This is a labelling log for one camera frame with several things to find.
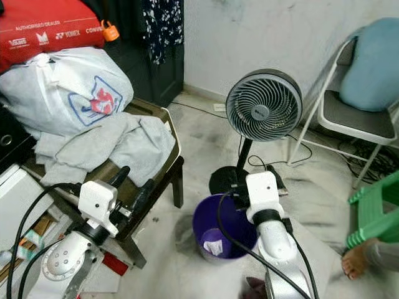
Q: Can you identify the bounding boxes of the person in grey trousers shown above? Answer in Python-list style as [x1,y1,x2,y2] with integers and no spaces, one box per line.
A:
[342,237,399,281]

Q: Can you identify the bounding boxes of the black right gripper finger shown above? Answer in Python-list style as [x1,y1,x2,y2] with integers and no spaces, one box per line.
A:
[264,164,289,197]

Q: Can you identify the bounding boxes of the light blue cushion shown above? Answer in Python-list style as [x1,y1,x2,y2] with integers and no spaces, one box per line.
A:
[340,17,399,113]

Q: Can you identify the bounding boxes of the black case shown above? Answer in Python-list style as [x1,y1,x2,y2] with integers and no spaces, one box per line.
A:
[0,106,38,187]

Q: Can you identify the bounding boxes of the white folding chair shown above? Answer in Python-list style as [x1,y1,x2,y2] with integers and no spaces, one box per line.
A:
[287,34,399,187]

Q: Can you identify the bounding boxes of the dark wooden cabinet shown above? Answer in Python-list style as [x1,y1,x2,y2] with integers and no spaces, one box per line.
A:
[100,0,185,108]

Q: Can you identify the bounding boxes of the green plastic stool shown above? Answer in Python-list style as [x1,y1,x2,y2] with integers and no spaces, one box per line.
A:
[346,179,399,250]

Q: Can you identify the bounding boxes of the purple waste bin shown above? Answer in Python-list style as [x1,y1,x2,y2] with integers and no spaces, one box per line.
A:
[192,194,259,261]

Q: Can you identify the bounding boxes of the maroon cloth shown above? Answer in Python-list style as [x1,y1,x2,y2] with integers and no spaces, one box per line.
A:
[243,277,270,299]

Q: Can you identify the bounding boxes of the dark floral cloth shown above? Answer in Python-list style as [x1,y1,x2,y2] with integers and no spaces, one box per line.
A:
[142,0,185,66]

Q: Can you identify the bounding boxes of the grey clothes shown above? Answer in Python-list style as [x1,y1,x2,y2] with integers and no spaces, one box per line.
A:
[34,112,176,186]

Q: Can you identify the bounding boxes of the red flat packet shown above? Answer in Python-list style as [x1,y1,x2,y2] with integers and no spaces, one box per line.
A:
[105,252,128,275]

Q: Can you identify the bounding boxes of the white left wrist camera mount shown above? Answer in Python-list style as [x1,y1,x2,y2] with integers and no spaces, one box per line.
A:
[77,180,120,234]

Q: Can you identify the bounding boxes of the red racket bag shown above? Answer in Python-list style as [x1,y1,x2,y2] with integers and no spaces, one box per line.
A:
[0,0,105,72]

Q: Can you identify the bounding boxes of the dark wooden chair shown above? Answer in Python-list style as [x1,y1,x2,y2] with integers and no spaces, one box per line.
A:
[25,100,185,268]

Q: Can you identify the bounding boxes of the teal white packet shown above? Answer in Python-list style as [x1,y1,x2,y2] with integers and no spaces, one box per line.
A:
[20,230,47,259]

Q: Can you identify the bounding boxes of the black cable tangle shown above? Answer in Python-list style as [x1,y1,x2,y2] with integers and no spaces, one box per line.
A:
[337,134,399,181]

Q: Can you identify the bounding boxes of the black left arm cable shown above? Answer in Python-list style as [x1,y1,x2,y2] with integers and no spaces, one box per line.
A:
[17,237,63,299]
[6,183,80,299]

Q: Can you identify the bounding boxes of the black fan cable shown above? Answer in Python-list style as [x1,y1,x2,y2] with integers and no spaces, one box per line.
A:
[246,142,312,170]

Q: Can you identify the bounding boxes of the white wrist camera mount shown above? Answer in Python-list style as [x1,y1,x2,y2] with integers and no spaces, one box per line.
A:
[77,180,120,234]
[245,171,282,219]

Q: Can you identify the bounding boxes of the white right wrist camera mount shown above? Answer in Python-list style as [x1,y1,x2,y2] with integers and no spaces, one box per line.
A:
[245,171,282,219]

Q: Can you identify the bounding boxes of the white printed plastic bag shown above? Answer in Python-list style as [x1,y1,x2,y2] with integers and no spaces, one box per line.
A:
[0,47,135,138]

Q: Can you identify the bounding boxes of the white box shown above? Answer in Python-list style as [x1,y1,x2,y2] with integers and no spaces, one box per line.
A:
[0,163,63,275]

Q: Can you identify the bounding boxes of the grey pedestal fan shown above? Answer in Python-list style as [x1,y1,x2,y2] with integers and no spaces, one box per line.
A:
[209,69,303,197]

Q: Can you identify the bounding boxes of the white paper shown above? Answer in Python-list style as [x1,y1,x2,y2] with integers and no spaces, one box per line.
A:
[203,239,224,257]

